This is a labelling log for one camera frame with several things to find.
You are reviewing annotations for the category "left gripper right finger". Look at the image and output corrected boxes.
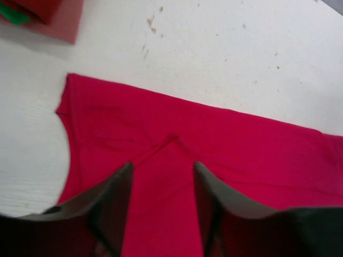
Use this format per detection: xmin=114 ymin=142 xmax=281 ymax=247
xmin=193 ymin=162 xmax=342 ymax=256

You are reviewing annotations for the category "green folded shirt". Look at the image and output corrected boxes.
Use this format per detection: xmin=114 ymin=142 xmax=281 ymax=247
xmin=1 ymin=3 xmax=31 ymax=26

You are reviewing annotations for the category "salmon pink folded shirt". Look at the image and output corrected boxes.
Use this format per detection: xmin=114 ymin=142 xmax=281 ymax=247
xmin=1 ymin=0 xmax=85 ymax=44

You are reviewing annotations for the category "dark red folded shirt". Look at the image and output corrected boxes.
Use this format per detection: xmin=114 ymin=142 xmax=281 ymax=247
xmin=4 ymin=0 xmax=63 ymax=24

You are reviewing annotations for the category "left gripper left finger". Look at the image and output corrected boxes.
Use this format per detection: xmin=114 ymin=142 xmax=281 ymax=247
xmin=1 ymin=163 xmax=133 ymax=256

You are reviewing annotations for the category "crimson pink t shirt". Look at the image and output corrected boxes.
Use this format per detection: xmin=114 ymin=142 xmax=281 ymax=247
xmin=56 ymin=73 xmax=342 ymax=256

